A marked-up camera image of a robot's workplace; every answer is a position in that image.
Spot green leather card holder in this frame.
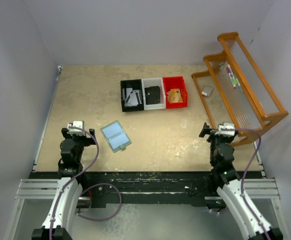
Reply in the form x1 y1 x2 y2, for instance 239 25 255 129
100 120 132 153

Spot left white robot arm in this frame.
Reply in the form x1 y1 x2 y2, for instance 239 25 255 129
31 120 98 240

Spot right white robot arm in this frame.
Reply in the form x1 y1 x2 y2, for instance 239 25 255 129
199 122 284 240

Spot grey cards in bin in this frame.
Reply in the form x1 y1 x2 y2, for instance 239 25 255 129
122 87 142 107

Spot small grey box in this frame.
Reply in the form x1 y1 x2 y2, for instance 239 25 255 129
201 85 213 97

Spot orange packets in bin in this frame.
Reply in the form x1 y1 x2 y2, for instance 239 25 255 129
167 88 183 104

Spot wooden tiered rack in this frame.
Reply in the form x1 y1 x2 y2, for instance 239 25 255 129
191 32 289 147

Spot green marker pen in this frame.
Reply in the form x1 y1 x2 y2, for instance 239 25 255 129
232 77 243 92

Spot red plastic bin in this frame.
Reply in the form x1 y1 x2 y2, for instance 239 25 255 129
162 76 188 109

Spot white plastic bin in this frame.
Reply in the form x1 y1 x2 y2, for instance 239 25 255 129
141 77 166 111

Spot purple marker pen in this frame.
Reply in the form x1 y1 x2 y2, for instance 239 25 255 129
226 64 237 89

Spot black wallet in bin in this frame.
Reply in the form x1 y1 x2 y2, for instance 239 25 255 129
144 86 161 105

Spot black plastic bin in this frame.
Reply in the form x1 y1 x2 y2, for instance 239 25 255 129
120 79 144 112

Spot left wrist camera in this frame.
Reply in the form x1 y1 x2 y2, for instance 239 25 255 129
67 120 86 136

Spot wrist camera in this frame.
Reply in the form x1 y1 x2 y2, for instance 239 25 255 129
215 122 236 137
67 120 86 136

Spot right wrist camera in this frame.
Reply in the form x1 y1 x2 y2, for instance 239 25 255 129
215 122 236 137

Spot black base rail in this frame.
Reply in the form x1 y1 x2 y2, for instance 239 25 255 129
29 170 264 208

